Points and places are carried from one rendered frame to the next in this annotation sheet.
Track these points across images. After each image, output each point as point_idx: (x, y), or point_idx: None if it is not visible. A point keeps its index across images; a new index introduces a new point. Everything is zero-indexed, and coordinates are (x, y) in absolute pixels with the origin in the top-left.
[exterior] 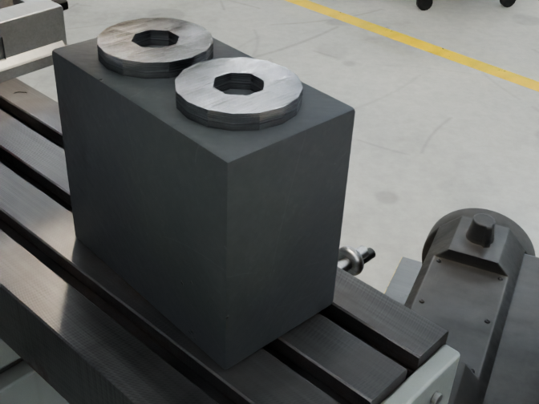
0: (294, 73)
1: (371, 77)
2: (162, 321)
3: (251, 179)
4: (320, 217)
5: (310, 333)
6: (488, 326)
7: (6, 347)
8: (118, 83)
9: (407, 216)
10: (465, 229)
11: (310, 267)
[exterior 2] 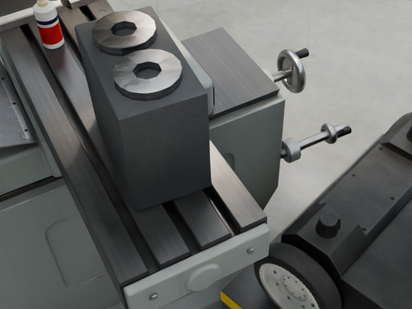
0: None
1: None
2: (118, 177)
3: (135, 127)
4: (190, 144)
5: (190, 201)
6: (392, 202)
7: None
8: (94, 56)
9: None
10: (408, 129)
11: (188, 168)
